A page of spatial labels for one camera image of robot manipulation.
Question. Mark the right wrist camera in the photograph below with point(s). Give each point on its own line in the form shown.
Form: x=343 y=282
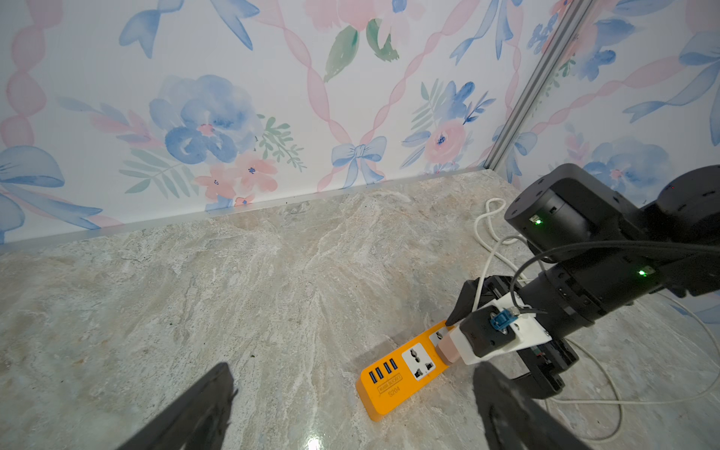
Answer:
x=479 y=343

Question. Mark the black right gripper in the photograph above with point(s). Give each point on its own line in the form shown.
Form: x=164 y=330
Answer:
x=570 y=296

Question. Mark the pink charger adapter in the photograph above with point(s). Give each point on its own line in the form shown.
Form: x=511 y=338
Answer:
x=448 y=351

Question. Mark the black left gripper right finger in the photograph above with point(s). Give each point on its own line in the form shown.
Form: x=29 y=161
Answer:
x=514 y=421

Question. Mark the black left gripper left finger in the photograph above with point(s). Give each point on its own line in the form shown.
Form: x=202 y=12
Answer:
x=198 y=419

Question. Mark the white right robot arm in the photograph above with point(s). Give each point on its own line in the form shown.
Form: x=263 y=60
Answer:
x=598 y=253

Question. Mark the orange power strip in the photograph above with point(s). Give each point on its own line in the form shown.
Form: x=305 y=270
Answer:
x=396 y=377

